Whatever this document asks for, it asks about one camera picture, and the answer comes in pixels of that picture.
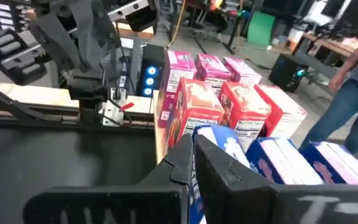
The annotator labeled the red tag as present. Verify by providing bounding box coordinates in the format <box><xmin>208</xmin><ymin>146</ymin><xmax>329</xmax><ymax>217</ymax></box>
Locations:
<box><xmin>119</xmin><ymin>101</ymin><xmax>135</xmax><ymax>112</ymax></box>

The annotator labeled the blue Frosted Flakes cereal box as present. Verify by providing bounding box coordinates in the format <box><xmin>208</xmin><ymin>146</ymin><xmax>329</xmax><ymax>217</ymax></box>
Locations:
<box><xmin>246</xmin><ymin>136</ymin><xmax>324</xmax><ymax>186</ymax></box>
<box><xmin>300</xmin><ymin>141</ymin><xmax>358</xmax><ymax>186</ymax></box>
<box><xmin>188</xmin><ymin>124</ymin><xmax>251</xmax><ymax>224</ymax></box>

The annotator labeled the person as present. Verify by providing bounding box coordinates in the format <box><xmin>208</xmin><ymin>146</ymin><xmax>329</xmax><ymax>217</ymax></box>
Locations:
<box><xmin>300</xmin><ymin>20</ymin><xmax>358</xmax><ymax>156</ymax></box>

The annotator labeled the black computer with teal light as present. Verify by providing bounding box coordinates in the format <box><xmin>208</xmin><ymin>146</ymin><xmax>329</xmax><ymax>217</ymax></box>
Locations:
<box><xmin>268</xmin><ymin>54</ymin><xmax>310</xmax><ymax>93</ymax></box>

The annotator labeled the magenta Raisin Bran cereal box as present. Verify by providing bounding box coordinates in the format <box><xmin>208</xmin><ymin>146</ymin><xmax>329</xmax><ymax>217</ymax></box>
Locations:
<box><xmin>222</xmin><ymin>55</ymin><xmax>263</xmax><ymax>86</ymax></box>
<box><xmin>194</xmin><ymin>52</ymin><xmax>233</xmax><ymax>94</ymax></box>
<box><xmin>158</xmin><ymin>49</ymin><xmax>198</xmax><ymax>128</ymax></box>

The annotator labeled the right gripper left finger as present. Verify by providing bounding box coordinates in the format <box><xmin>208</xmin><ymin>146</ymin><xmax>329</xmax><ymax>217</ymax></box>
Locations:
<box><xmin>23</xmin><ymin>135</ymin><xmax>195</xmax><ymax>224</ymax></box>

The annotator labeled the black computer with blue lights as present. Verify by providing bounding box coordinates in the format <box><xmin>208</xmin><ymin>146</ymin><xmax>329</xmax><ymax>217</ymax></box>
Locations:
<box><xmin>137</xmin><ymin>43</ymin><xmax>167</xmax><ymax>98</ymax></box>

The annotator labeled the wooden desk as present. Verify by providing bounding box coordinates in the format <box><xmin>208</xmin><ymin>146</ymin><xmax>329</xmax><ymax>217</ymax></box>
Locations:
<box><xmin>301</xmin><ymin>30</ymin><xmax>358</xmax><ymax>58</ymax></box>

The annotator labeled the silver metal bracket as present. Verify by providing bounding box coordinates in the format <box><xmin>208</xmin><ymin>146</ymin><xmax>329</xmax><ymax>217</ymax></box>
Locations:
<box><xmin>99</xmin><ymin>88</ymin><xmax>126</xmax><ymax>127</ymax></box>

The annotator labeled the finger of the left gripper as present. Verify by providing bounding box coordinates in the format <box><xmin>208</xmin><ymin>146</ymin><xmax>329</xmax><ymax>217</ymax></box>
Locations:
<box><xmin>29</xmin><ymin>12</ymin><xmax>91</xmax><ymax>73</ymax></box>
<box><xmin>70</xmin><ymin>0</ymin><xmax>121</xmax><ymax>63</ymax></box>

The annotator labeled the person's hand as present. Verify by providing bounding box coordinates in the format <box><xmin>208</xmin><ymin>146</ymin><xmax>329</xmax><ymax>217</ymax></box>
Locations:
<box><xmin>327</xmin><ymin>70</ymin><xmax>350</xmax><ymax>94</ymax></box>

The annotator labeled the green panel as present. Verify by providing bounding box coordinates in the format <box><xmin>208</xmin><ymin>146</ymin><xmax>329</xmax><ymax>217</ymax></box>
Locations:
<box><xmin>246</xmin><ymin>11</ymin><xmax>277</xmax><ymax>47</ymax></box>

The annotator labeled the yellow strap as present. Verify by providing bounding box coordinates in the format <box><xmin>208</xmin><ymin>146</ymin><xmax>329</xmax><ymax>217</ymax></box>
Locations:
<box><xmin>165</xmin><ymin>0</ymin><xmax>188</xmax><ymax>50</ymax></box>

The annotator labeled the red Froot Loops cereal box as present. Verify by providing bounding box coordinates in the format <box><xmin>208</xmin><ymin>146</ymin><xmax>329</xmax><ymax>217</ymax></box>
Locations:
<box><xmin>163</xmin><ymin>77</ymin><xmax>225</xmax><ymax>153</ymax></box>
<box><xmin>254</xmin><ymin>83</ymin><xmax>308</xmax><ymax>139</ymax></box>
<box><xmin>218</xmin><ymin>81</ymin><xmax>272</xmax><ymax>150</ymax></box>

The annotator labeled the black table mat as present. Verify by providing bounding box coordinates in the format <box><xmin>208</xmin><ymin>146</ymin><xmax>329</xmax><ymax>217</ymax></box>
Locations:
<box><xmin>0</xmin><ymin>124</ymin><xmax>160</xmax><ymax>224</ymax></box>

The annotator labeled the black metal table frame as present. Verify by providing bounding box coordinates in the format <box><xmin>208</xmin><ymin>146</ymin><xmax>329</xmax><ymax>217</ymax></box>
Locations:
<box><xmin>0</xmin><ymin>77</ymin><xmax>155</xmax><ymax>131</ymax></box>

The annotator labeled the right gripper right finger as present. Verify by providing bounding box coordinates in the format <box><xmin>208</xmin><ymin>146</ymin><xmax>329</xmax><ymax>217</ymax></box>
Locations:
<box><xmin>195</xmin><ymin>135</ymin><xmax>358</xmax><ymax>224</ymax></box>

